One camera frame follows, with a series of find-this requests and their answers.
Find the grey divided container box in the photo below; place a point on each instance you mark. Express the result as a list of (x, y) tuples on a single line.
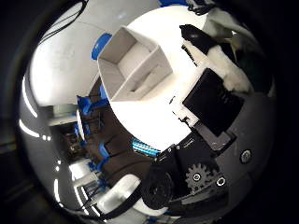
[(130, 67)]

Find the cyan striped rack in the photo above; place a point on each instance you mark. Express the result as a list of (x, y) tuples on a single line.
[(144, 148)]

